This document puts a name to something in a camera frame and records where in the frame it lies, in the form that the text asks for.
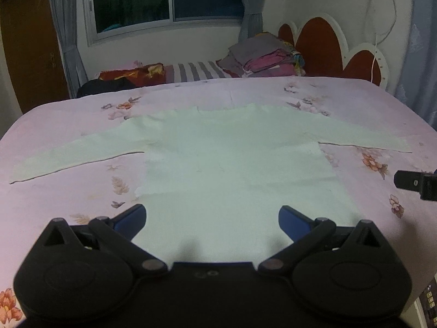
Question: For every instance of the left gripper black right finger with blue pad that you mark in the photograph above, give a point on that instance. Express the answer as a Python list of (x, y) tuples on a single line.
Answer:
[(308, 237)]

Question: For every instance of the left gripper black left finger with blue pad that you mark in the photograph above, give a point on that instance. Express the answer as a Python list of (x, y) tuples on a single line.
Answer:
[(115, 236)]

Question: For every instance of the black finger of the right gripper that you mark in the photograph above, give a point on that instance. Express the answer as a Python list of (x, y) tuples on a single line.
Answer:
[(425, 183)]

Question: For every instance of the pale green long-sleeve shirt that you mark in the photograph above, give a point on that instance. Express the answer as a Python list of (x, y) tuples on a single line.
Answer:
[(213, 181)]

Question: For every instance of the stack of folded clothes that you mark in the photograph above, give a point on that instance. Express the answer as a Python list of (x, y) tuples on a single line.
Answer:
[(263, 55)]

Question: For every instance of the pink floral bed sheet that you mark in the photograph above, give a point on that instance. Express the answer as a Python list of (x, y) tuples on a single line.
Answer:
[(106, 188)]

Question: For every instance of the blue patterned curtain right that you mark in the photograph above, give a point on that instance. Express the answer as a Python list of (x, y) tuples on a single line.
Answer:
[(417, 84)]

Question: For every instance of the black cloth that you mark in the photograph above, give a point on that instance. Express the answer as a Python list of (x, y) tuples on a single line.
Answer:
[(98, 86)]

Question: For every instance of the red patterned cloth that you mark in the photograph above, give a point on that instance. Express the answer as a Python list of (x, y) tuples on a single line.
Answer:
[(147, 75)]

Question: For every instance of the grey white striped pillow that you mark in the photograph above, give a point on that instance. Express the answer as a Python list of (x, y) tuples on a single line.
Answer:
[(193, 71)]

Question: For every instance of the red white scalloped headboard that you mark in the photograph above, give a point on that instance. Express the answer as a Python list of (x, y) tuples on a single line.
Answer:
[(325, 50)]

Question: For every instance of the brown wooden door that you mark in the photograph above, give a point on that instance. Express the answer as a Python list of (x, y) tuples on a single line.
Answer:
[(32, 53)]

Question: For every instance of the left grey curtain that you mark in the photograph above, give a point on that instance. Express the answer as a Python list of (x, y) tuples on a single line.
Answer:
[(64, 16)]

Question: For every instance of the window with white frame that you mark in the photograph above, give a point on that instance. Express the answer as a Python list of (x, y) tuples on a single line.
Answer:
[(107, 19)]

